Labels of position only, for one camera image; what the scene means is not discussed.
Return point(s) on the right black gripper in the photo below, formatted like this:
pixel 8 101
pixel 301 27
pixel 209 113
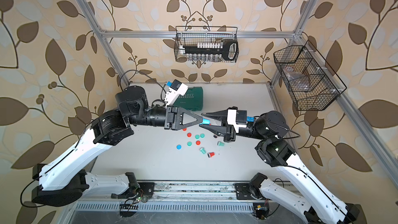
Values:
pixel 221 130

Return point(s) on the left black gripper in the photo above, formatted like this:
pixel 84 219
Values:
pixel 173 117

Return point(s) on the blue stamp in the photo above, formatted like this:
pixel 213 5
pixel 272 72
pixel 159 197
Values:
pixel 205 121

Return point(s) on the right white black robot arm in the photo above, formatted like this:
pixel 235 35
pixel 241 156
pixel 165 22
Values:
pixel 314 204

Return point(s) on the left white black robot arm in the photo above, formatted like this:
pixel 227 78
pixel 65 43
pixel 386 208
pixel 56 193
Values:
pixel 64 180

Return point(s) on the red stamp bottom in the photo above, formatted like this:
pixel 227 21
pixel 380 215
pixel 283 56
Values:
pixel 211 154

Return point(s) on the green plastic tool case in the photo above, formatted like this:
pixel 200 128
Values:
pixel 192 100

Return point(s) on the black white tool in basket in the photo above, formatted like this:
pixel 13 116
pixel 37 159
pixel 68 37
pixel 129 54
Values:
pixel 226 50

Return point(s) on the plastic bag in basket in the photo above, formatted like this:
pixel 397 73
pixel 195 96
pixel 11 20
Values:
pixel 297 81

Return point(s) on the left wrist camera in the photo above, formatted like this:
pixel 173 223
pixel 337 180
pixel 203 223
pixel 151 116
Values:
pixel 176 89

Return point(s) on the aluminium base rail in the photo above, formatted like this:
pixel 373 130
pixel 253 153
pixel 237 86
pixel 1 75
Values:
pixel 198 197

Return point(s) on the centre black wire basket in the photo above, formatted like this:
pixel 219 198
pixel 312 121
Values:
pixel 189 35

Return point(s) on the black wire basket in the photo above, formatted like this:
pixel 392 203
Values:
pixel 189 35
pixel 311 81

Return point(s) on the right black wire basket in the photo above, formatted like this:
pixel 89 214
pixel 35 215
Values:
pixel 311 81

